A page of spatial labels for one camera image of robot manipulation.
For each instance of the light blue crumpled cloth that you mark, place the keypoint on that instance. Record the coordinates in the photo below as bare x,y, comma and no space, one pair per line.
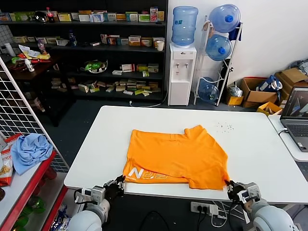
31,151

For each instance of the blue white package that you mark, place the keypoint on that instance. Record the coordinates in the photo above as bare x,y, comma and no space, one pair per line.
60,217

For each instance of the white yellow flat box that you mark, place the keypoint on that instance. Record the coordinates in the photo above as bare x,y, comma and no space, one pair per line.
110,89

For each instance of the tall white red box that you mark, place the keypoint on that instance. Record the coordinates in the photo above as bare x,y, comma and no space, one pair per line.
154,14

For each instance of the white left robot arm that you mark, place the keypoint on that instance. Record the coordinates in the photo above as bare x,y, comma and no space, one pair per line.
84,221

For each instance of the white paper roll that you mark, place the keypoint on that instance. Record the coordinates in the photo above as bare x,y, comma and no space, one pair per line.
10,48

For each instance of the red snack bag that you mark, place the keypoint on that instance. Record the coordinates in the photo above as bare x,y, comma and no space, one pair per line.
14,140

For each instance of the yellow orange white box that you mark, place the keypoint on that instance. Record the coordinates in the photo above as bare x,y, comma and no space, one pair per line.
134,41

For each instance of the white red flat box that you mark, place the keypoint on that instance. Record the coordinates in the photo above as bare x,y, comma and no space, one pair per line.
128,92

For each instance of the blue water dispenser bottle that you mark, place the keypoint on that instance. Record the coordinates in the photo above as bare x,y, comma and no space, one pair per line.
184,26

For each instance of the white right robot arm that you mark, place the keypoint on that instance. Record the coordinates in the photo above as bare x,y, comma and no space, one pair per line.
269,216

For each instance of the white orange medicine box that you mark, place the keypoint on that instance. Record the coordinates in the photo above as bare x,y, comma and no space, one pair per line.
146,42

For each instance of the small yellow box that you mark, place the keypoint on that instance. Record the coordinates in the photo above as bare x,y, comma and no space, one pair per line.
234,100

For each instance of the flat white medicine box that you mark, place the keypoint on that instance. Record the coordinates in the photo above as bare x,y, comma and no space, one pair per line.
117,72

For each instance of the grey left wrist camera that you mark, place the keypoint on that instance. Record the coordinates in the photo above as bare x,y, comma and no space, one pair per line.
98,192

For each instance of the yellow orange medicine box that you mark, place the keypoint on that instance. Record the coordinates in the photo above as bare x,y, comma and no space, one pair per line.
161,15

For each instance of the cream green medicine box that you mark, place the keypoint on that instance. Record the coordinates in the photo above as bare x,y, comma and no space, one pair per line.
52,40

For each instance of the red blue medicine box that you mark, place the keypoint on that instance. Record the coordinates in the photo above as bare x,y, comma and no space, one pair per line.
113,40

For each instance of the grey open laptop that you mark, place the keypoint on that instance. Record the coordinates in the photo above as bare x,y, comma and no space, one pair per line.
296,127

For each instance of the small white bottle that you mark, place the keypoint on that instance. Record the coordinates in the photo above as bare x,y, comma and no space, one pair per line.
30,66

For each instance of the flat orange medicine box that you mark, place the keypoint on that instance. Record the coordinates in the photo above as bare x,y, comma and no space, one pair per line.
84,12

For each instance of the open brown cardboard box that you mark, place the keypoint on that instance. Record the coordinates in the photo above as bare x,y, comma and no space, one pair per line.
261,97

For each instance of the grey blue fabric pile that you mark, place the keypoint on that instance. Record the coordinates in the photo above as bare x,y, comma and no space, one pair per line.
300,66

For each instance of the red white chips bag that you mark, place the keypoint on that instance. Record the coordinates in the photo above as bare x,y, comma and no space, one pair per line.
6,168

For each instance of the large brown cardboard box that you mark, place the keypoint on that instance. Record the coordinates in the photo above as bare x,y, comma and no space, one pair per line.
292,75

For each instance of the white open carton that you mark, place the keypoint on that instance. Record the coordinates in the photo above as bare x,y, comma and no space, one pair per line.
62,42

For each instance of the small white medicine box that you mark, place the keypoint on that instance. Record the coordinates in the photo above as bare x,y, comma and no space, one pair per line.
75,16

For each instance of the orange t-shirt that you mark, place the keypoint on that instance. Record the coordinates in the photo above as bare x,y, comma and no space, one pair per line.
178,154

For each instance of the dark blue hanging cloth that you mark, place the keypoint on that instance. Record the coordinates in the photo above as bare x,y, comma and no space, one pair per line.
234,33

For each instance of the yellow open bin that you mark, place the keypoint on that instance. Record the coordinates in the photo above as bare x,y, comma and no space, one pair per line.
264,107

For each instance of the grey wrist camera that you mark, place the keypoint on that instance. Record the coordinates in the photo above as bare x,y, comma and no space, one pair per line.
252,191
98,192

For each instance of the cola bottle red cap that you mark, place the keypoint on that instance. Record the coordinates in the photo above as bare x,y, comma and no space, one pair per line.
50,16

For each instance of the cream yellow medicine box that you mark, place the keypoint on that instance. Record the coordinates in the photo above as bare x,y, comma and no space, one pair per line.
142,67

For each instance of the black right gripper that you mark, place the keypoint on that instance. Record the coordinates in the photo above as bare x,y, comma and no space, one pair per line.
237,192

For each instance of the red white medicine box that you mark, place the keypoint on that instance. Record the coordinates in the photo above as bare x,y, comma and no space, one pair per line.
127,68

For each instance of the white power strip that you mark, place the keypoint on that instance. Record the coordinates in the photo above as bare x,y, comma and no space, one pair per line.
202,207

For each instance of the brown cardboard tag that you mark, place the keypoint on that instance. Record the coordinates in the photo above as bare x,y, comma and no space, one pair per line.
211,30

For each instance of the clear plastic bag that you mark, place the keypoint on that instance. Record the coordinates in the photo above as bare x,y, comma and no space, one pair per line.
235,90

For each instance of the blue water jug blue cap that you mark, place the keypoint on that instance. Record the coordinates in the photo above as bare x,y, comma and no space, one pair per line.
222,16
217,48

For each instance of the white text medicine box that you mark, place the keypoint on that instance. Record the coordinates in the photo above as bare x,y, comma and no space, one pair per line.
111,17

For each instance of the green plastic toy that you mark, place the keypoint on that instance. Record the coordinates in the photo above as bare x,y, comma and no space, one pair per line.
36,204
20,222

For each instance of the white green stacked box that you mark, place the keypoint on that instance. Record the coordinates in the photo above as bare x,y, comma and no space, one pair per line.
153,68

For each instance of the black shelf unit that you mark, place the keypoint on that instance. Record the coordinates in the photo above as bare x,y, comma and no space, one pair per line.
108,76

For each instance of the white red label box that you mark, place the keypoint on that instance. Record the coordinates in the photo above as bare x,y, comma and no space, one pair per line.
95,43

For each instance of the purple drink bottle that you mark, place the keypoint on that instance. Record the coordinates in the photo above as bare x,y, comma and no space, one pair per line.
42,48

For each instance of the green snack packet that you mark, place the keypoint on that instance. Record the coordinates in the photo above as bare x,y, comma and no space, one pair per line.
15,59

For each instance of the pink white medicine box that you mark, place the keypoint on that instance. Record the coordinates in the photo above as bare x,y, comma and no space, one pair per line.
104,39

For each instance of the bowl of green fruit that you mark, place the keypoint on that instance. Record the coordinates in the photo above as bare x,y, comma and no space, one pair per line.
95,66

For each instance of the blue drink bottle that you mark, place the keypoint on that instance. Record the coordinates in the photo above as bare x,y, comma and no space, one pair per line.
72,38

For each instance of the white water dispenser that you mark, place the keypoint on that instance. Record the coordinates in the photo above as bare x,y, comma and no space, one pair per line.
179,72

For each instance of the cream orange medicine box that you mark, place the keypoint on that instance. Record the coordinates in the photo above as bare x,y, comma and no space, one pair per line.
154,85

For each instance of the yellow snack packet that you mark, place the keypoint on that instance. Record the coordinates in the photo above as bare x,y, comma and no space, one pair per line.
43,56

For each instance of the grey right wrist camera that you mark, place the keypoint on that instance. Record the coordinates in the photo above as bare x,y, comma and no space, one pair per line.
252,191

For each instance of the dark wooden table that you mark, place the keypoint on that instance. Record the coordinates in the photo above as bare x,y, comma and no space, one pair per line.
21,75

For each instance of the white yellow medicine box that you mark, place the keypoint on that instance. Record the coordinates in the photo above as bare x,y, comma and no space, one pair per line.
155,39

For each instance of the white brown medicine box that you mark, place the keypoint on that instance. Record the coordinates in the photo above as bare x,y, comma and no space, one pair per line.
83,88

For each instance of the bright green medicine box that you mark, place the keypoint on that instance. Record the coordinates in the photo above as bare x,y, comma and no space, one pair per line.
145,73

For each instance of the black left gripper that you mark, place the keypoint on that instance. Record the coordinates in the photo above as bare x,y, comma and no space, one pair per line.
111,191

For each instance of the yellow green medicine box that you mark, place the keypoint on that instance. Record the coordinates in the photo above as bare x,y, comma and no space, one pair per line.
65,17

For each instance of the white grey medicine box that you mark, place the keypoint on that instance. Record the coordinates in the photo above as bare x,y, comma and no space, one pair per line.
84,18

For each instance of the red white display cart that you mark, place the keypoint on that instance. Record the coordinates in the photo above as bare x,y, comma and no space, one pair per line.
50,173

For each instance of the bright green flat box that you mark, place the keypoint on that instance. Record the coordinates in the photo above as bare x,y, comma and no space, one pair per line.
140,92
95,90

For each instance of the cream flat medicine box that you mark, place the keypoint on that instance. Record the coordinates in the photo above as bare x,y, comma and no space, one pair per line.
120,88

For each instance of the white paper cup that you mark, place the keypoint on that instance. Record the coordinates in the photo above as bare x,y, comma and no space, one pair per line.
160,45

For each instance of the white printed paper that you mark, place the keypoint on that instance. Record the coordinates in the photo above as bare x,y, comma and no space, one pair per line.
26,50

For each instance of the green blue medicine box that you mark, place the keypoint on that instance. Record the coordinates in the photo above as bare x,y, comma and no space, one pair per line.
132,16

